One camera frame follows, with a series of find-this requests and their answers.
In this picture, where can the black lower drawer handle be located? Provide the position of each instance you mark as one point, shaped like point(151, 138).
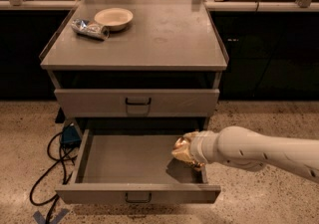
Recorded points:
point(138, 197)

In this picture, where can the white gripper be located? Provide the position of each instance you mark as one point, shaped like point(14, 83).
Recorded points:
point(195, 147)

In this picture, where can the black drawer handle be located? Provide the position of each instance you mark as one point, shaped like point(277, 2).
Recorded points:
point(138, 101)
point(138, 197)

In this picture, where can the white bowl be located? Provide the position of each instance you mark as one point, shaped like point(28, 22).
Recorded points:
point(116, 19)

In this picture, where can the crushed blue silver can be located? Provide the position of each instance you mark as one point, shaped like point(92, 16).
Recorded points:
point(90, 29)

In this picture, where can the open grey middle drawer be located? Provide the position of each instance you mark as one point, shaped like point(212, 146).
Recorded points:
point(108, 166)

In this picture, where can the closed grey upper drawer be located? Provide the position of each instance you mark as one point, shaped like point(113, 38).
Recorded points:
point(111, 103)

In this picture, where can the blue power box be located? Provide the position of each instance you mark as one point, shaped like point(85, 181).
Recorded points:
point(70, 137)

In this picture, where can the black upper drawer handle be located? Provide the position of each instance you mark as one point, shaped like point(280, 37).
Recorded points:
point(138, 101)

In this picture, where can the grey drawer cabinet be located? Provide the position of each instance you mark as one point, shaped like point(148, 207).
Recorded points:
point(169, 44)

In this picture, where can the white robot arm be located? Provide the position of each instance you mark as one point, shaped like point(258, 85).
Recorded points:
point(243, 148)

